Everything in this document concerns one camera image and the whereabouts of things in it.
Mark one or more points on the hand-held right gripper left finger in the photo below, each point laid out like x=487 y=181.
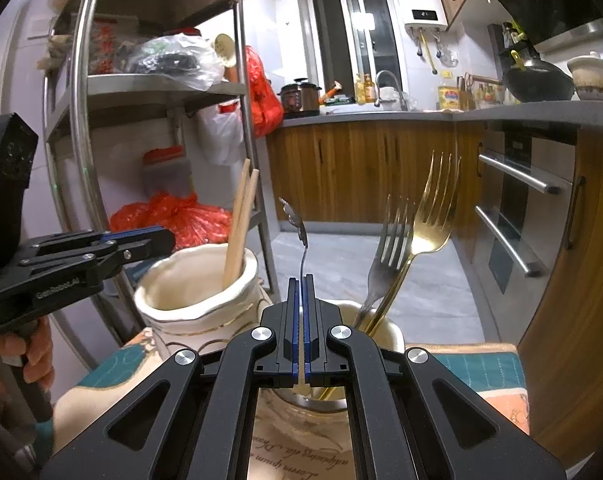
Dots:
x=295 y=330

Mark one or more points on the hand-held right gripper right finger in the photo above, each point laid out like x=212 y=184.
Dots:
x=309 y=330

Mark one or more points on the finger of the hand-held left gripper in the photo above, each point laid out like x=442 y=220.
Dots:
x=141 y=242
x=71 y=262

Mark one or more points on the white ceramic double utensil holder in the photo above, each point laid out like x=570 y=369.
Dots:
x=196 y=305

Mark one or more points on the wooden chopstick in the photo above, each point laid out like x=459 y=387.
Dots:
x=235 y=240
x=250 y=195

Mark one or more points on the silver fork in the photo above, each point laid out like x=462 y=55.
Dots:
x=391 y=250

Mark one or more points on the gold fork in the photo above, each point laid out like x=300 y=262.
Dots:
x=434 y=220

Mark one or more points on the person's left hand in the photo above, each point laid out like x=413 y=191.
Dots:
x=39 y=355

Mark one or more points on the crumpled red plastic bag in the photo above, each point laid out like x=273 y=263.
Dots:
x=181 y=220

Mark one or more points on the red lidded container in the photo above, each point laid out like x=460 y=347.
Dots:
x=166 y=175

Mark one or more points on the metal shelf rack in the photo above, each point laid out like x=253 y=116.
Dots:
x=81 y=110

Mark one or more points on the white plastic bag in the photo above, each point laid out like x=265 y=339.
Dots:
x=221 y=135

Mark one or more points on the wooden kitchen cabinet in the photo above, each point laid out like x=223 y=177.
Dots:
x=361 y=170

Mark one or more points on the clear plastic bag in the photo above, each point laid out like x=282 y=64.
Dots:
x=176 y=60

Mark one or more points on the hanging red plastic bag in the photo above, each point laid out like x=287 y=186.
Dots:
x=261 y=95

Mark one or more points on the pale slotted ladle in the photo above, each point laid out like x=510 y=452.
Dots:
x=225 y=50

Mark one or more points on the dark red pressure cooker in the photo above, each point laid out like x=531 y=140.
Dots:
x=299 y=97

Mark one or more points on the amber bottles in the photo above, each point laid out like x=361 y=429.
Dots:
x=365 y=91

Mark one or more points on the built-in oven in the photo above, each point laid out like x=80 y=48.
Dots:
x=521 y=200

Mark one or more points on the metal faucet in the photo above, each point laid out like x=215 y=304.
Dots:
x=394 y=85

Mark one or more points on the grey kitchen countertop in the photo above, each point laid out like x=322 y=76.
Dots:
x=481 y=115

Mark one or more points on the knife block with scissors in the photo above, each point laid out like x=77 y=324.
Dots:
x=466 y=92

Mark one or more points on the window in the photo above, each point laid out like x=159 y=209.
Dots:
x=351 y=35

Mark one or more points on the black wok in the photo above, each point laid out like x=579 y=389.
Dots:
x=536 y=82

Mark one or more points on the white water heater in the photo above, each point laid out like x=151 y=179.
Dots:
x=421 y=5

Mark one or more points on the white ceramic casserole pot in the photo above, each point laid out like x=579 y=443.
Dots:
x=599 y=80

